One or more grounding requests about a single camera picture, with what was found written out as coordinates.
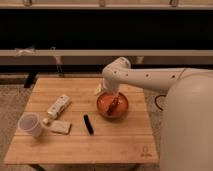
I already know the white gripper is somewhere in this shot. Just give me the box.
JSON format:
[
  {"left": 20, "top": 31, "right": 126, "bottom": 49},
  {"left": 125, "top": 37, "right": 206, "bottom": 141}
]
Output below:
[{"left": 101, "top": 79, "right": 119, "bottom": 115}]

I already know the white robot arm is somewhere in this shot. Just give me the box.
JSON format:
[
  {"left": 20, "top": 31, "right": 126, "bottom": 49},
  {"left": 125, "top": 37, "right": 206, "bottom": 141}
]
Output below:
[{"left": 101, "top": 57, "right": 213, "bottom": 171}]

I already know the black eraser stick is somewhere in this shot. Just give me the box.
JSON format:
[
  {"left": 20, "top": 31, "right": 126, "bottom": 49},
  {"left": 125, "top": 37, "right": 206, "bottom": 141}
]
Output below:
[{"left": 83, "top": 115, "right": 94, "bottom": 135}]

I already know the orange bowl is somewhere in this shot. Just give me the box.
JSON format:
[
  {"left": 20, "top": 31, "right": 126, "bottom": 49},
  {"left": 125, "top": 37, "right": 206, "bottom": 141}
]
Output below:
[{"left": 96, "top": 93, "right": 129, "bottom": 119}]

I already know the white remote controller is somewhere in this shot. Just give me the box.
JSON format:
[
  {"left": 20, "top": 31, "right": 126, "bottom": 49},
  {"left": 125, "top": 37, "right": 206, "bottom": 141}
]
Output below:
[{"left": 47, "top": 94, "right": 71, "bottom": 119}]

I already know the wooden table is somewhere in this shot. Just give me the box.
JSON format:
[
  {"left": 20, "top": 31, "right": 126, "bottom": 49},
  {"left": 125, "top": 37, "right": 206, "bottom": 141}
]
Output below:
[{"left": 4, "top": 78, "right": 158, "bottom": 164}]

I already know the white mug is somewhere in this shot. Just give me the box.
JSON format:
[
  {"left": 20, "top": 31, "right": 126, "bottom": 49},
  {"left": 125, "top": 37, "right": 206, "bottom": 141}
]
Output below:
[{"left": 18, "top": 113, "right": 43, "bottom": 137}]

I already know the black cable loop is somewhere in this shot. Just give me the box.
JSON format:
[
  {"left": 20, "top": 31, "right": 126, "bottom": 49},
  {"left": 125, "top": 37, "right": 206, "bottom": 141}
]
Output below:
[{"left": 154, "top": 94, "right": 167, "bottom": 112}]

